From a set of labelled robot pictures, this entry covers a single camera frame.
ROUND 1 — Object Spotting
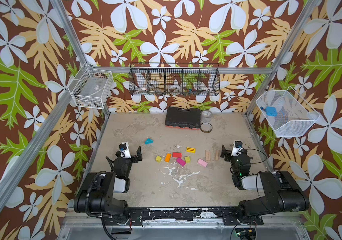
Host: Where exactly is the natural wood plank block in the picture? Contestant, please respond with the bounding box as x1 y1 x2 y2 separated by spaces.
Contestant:
205 150 211 162

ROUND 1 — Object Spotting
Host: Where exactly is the light pink block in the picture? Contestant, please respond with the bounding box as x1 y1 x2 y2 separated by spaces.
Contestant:
197 159 208 168

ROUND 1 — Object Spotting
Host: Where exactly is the yellow red-striped block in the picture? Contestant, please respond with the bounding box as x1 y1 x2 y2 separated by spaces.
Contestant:
186 147 196 153

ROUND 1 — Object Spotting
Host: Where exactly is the magenta rectangular block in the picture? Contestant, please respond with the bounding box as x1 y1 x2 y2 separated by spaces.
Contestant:
176 158 186 167

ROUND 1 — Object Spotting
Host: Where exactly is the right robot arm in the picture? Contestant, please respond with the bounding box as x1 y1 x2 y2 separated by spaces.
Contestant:
220 141 310 224

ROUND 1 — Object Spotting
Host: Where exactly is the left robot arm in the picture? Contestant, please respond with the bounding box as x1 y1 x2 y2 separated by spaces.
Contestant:
73 143 143 225

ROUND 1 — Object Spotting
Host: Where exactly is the teal triangular block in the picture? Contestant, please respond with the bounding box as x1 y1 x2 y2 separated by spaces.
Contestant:
145 138 154 145

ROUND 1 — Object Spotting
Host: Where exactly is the yellow-green square block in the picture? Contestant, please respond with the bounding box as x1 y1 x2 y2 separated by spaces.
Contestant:
156 156 162 163

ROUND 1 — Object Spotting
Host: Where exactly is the orange rectangular block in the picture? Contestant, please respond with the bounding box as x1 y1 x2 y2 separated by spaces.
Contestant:
165 153 172 163

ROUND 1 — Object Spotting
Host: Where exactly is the red rectangular block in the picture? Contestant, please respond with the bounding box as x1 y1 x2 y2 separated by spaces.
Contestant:
172 152 182 158

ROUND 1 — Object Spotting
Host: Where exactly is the brown tape roll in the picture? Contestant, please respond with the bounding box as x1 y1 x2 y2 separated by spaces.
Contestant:
200 123 213 133

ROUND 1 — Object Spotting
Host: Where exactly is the clear glass jar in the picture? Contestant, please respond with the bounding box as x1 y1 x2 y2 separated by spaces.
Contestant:
201 110 213 123

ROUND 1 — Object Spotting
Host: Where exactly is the black tool case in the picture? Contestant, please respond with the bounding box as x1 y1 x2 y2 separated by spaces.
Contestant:
165 107 201 130

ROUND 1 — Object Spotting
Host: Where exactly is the blue object in basket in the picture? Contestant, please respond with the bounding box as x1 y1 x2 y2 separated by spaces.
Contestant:
265 107 278 117

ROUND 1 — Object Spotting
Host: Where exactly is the white mesh corner basket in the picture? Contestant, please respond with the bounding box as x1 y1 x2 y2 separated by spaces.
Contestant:
256 87 320 138

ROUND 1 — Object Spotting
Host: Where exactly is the white tape roll in basket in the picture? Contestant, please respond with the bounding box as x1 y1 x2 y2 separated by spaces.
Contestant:
168 85 182 93

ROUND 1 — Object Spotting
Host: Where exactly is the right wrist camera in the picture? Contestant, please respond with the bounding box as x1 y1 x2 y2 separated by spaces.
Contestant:
231 141 243 157

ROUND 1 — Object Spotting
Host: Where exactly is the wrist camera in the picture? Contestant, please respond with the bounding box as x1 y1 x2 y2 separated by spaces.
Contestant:
231 141 243 157
118 142 131 159

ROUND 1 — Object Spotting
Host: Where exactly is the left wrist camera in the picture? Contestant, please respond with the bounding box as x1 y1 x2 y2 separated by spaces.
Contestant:
118 142 131 159

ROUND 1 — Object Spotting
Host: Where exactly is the black wire basket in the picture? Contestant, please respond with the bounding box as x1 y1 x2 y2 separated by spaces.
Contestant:
128 63 221 96

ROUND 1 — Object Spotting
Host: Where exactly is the white wire basket left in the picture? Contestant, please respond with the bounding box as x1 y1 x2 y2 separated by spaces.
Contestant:
68 64 114 109

